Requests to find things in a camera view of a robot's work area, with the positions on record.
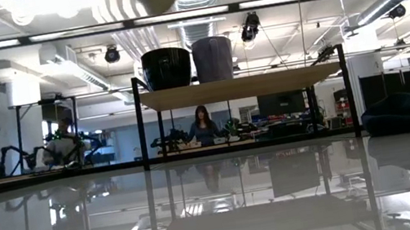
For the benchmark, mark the wooden shelf with black frame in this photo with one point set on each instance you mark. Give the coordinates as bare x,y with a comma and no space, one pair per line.
237,87

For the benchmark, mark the black monitor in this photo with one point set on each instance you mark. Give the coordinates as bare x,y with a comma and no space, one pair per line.
281,103

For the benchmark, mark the black background robot station frame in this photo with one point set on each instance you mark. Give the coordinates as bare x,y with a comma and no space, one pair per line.
19,136

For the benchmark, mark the black overhead frame beam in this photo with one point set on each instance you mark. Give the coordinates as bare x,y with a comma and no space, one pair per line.
128,24

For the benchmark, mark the person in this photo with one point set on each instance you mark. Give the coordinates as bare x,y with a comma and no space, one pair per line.
61,146
203,127

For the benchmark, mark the black table frame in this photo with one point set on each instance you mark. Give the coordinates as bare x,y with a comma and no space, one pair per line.
74,176

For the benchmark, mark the black plant pot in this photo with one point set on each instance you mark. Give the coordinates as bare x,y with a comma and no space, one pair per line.
166,68

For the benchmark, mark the black ceiling spotlight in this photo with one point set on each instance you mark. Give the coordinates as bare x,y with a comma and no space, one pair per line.
251,27
397,11
111,54

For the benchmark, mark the grey mug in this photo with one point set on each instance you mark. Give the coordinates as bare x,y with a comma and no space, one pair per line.
213,59

